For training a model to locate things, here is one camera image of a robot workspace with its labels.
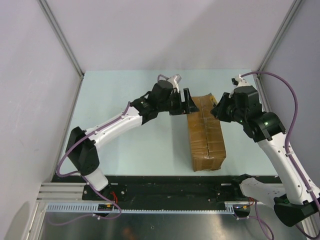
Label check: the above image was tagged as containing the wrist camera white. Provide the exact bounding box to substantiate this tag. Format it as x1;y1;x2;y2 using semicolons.
231;74;252;88
167;74;182;93

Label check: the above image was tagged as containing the right aluminium frame post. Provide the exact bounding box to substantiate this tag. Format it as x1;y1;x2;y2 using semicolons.
256;0;305;77

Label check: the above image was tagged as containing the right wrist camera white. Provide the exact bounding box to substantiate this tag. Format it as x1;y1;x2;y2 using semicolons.
231;74;252;88

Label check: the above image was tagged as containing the aluminium frame post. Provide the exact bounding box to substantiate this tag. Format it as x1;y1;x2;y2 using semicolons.
256;0;305;77
36;0;84;79

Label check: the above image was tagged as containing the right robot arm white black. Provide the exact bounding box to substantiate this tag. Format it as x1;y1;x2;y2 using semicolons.
211;85;320;227

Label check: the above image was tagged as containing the left aluminium frame post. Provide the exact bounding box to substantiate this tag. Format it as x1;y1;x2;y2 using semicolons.
36;0;84;79

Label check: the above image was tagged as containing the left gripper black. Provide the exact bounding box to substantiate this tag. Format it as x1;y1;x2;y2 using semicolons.
157;88;198;116

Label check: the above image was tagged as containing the brown cardboard express box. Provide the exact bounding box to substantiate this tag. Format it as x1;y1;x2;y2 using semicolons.
187;93;227;172

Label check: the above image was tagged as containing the white slotted cable duct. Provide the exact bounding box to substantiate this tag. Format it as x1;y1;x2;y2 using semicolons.
45;201;246;215

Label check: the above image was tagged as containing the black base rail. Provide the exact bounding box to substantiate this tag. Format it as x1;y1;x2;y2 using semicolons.
51;174;278;211

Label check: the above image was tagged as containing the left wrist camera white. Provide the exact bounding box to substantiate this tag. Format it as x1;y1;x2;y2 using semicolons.
167;74;182;93

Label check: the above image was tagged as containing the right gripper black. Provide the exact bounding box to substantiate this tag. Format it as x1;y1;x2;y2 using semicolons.
210;92;247;125

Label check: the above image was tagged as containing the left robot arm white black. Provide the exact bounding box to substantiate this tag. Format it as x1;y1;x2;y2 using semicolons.
64;80;199;200

